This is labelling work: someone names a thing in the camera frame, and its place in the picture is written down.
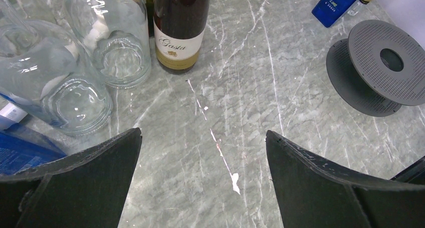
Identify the dark grey foam spool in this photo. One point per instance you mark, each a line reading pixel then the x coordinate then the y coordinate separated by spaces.
pixel 378 69

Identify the clear glass jar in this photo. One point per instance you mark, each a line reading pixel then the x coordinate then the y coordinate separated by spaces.
pixel 46 72

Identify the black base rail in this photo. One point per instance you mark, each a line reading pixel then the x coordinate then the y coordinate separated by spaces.
pixel 413 174

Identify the large clear bottle white stopper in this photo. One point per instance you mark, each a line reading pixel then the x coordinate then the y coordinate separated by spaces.
pixel 115 35

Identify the green bottle grey cap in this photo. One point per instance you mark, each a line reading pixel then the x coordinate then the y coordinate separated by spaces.
pixel 150 11

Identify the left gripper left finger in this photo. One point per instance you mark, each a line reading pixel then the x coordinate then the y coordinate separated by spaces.
pixel 85 189

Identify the brown bottle gold foil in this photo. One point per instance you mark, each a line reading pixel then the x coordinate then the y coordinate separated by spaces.
pixel 178 32

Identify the blue bottle silver cap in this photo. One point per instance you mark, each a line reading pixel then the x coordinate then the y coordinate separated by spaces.
pixel 327 12

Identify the clear bottle chrome cap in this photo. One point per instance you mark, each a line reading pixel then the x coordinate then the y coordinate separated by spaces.
pixel 21 146

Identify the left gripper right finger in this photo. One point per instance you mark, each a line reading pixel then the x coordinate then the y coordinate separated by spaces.
pixel 313 191

